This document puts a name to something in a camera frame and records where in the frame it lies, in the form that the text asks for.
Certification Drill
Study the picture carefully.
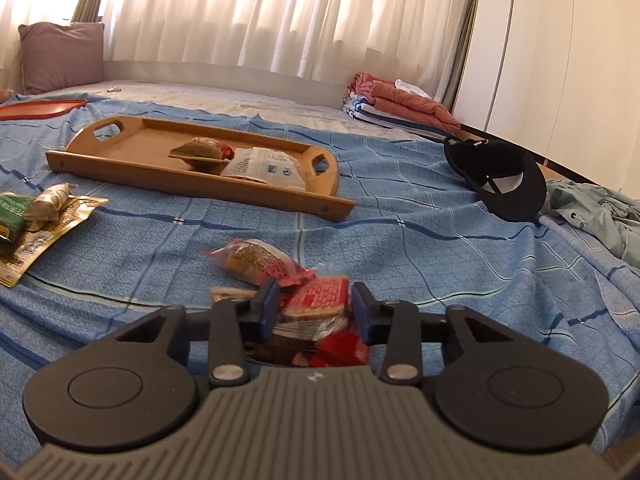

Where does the folded blue striped towel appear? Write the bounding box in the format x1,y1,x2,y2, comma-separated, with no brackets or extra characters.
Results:
342,91,451,134

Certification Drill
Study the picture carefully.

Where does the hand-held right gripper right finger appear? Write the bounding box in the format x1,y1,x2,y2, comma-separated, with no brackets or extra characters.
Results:
352,282,521,386

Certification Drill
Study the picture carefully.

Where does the pale green jacket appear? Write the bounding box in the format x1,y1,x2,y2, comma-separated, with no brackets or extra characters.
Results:
542,179,640,264

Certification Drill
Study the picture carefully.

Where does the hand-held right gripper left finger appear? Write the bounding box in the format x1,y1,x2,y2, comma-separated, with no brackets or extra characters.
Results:
114,278,281,387

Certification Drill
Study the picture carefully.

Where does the red checked snack packet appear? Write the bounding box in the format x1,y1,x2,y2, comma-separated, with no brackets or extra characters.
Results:
277,276,350,322

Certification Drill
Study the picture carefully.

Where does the tan snack packet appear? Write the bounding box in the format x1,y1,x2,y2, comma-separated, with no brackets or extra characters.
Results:
210,285,258,305

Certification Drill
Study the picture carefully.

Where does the green snack packet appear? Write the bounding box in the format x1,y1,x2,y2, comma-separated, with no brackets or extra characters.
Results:
0,192,35,245

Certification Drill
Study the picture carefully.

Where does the round brown snack packet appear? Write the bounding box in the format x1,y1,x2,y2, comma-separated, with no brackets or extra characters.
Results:
169,137,232,172

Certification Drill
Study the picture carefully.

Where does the red plastic tray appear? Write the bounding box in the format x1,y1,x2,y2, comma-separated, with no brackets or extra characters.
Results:
0,99,88,121

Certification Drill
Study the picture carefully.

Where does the beige window sill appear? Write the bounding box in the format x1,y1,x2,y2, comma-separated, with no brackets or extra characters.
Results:
102,59,352,108

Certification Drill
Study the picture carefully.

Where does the folded white cloth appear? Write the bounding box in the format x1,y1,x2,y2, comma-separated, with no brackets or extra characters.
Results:
394,79,434,99

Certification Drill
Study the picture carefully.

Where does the wooden bed frame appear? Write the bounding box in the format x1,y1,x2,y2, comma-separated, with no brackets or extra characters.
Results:
459,122,603,187

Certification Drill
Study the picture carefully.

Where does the red clear cake packet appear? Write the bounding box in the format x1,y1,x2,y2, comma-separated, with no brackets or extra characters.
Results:
202,239,317,289

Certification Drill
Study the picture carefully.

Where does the white sheer curtain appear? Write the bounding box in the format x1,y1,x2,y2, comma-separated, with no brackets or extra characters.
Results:
0,0,482,87

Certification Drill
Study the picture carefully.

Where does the beige wrapped candy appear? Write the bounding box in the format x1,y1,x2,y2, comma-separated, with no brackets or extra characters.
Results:
22,183,77,222

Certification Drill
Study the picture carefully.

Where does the blue checked bedsheet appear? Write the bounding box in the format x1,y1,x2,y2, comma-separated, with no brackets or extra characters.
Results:
0,91,640,480

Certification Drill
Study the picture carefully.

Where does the black cap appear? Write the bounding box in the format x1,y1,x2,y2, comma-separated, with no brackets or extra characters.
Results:
443,134,548,222

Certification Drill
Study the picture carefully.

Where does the patterned white mattress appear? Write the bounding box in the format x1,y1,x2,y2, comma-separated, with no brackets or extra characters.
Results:
14,77,453,137

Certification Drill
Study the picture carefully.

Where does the stack of folded clothes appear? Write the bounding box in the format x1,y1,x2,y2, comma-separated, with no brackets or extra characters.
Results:
349,72,462,134

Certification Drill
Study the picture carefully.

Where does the plain red snack packet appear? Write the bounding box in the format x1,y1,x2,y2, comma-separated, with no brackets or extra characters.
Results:
311,317,372,367

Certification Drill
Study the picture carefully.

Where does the wooden tray with handles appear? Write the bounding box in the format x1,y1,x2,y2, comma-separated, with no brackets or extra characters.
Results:
46,116,357,222

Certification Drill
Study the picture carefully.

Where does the white wardrobe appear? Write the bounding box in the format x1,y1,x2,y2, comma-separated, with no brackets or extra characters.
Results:
450,0,640,192

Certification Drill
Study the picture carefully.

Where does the dark brown snack packet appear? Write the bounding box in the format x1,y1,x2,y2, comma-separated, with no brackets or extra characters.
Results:
244,332,321,367

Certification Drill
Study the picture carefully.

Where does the white snack packet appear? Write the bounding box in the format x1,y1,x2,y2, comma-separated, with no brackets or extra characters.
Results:
220,146,307,192

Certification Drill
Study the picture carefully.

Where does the gold foil snack packet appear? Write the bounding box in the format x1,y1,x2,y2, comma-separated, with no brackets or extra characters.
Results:
0,195,110,289

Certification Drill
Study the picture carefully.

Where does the purple pillow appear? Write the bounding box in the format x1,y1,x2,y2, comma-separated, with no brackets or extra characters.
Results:
18,22,106,95

